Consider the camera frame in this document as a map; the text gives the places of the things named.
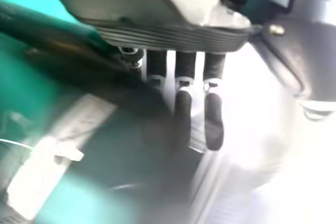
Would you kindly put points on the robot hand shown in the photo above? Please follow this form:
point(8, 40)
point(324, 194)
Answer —
point(162, 11)

